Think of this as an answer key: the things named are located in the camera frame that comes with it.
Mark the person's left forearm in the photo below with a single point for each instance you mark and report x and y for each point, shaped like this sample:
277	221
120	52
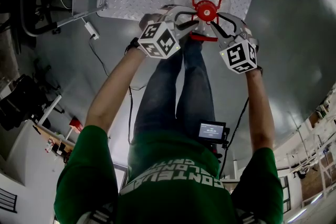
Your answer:
115	86

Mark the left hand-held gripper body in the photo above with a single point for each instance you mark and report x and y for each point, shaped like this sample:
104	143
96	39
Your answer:
158	40

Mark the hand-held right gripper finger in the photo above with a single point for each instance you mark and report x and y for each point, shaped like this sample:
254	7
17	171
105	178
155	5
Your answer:
230	21
218	33

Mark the person's blue jeans legs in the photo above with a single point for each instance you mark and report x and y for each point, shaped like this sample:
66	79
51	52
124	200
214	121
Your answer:
170	91

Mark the person's right forearm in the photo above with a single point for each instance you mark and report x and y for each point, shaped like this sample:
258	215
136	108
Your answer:
258	112

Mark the clear water jug red cap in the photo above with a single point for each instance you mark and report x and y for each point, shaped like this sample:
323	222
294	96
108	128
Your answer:
207	9

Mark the person's right hand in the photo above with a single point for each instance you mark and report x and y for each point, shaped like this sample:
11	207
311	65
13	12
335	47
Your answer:
249	35

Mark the wooden desk with clutter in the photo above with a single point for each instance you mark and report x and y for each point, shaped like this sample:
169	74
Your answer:
53	143

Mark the person's left hand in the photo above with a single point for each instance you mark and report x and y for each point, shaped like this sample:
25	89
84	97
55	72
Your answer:
152	19

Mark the white table leg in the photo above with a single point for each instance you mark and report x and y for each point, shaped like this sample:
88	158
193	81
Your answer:
50	110

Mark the white power adapter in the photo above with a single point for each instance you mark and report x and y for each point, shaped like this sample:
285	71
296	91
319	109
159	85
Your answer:
91	30

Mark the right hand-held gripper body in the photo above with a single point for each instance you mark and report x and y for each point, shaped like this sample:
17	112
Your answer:
240	56

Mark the green printed shirt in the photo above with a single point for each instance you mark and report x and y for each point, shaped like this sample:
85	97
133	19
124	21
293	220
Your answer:
168	181

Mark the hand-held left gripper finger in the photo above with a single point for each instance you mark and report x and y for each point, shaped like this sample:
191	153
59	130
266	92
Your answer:
183	12
187	25

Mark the red box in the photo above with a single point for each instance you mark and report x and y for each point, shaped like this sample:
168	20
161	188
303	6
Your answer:
76	125

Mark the black bag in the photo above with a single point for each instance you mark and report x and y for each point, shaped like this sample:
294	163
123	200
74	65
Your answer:
22	99

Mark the white metal shelving rack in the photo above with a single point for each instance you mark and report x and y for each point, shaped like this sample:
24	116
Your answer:
315	154

